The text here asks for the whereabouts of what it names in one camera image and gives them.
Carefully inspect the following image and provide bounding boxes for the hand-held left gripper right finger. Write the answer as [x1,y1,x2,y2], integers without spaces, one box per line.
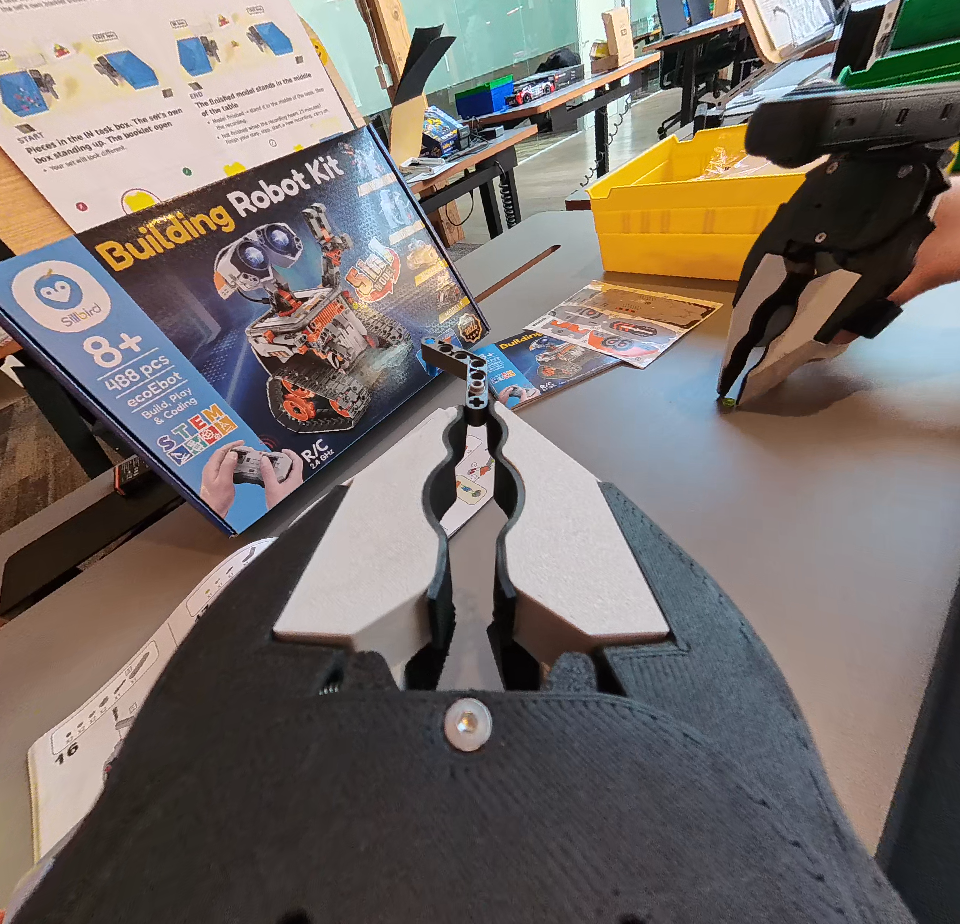
[486,403,672,681]

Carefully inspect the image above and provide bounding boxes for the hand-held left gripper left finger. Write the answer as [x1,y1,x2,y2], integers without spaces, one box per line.
[272,405,461,688]

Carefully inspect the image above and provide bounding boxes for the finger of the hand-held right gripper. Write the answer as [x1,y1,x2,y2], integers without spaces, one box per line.
[717,253,798,405]
[737,271,865,410]

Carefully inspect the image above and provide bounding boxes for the dark grey angled building beam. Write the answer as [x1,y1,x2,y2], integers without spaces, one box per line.
[420,339,490,427]

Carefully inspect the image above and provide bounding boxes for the person's right hand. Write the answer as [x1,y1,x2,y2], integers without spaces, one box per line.
[894,187,960,307]

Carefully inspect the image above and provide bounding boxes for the yellow plastic bin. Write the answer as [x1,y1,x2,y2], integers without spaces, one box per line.
[586,123,815,283]

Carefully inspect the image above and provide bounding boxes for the sticker sheet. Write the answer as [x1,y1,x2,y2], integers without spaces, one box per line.
[525,279,725,371]

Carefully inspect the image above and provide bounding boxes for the clear plastic bags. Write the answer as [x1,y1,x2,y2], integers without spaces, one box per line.
[697,144,759,182]

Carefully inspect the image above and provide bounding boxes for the black box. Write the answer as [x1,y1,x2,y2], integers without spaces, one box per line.
[832,0,909,76]

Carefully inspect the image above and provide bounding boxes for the small blue booklet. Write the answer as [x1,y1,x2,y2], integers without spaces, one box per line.
[466,330,624,412]

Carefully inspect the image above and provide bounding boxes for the green plastic bin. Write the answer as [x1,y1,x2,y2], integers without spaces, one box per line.
[836,0,960,92]

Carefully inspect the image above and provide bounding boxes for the wooden board with paper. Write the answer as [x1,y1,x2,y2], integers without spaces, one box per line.
[726,0,840,64]

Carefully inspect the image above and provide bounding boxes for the blue robot kit box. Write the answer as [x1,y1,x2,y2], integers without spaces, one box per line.
[0,123,494,538]

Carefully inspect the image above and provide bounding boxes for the small cardboard box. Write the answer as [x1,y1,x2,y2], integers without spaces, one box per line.
[601,6,639,67]

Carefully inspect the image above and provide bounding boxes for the wooden top table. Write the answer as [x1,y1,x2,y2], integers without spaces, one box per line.
[408,123,541,244]

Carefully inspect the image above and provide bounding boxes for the toy car box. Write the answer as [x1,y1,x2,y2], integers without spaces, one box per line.
[506,65,588,109]

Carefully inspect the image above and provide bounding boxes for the open instruction booklet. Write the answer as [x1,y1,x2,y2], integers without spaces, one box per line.
[28,405,498,861]

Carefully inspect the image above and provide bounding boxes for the green and blue bin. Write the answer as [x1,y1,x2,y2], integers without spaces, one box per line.
[455,76,516,120]

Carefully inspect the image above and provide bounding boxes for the blue toy box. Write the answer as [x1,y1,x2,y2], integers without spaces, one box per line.
[421,106,468,158]

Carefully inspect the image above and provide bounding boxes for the white instruction sheet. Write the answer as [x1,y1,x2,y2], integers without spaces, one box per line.
[0,0,357,232]

